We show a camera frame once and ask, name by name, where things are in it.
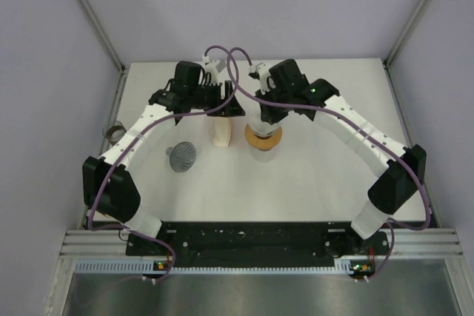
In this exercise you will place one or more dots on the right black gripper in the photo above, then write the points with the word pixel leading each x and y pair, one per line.
pixel 269 117

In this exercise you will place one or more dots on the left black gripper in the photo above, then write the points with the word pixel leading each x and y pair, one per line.
pixel 228 91

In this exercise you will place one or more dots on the orange coffee filter box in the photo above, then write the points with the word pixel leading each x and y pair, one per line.
pixel 222 129

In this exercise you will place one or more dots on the white paper coffee filter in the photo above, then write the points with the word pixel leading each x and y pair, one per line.
pixel 259 127

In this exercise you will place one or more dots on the wooden dripper ring stand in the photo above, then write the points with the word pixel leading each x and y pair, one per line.
pixel 263 144

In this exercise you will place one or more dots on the grey glass carafe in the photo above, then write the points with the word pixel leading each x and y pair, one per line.
pixel 113 131

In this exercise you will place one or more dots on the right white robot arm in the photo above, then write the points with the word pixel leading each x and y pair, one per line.
pixel 399 169

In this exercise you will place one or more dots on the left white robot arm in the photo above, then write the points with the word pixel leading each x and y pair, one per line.
pixel 108 181

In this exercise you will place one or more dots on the ribbed grey glass dripper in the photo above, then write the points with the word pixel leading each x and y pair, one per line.
pixel 182 156

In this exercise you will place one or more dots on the glass carafe with brown band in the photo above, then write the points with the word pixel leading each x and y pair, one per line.
pixel 263 155

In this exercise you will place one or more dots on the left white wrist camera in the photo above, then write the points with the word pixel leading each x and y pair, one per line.
pixel 213 66

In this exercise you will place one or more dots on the right aluminium frame post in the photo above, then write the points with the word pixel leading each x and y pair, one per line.
pixel 407 30

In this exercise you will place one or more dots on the aluminium frame post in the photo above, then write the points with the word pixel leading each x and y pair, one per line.
pixel 407 30
pixel 101 34

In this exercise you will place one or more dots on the left aluminium frame post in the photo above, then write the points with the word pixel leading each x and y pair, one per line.
pixel 101 34

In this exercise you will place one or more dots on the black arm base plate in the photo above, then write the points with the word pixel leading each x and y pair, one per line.
pixel 257 244

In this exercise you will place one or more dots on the aluminium front rail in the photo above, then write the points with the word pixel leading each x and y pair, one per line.
pixel 426 244

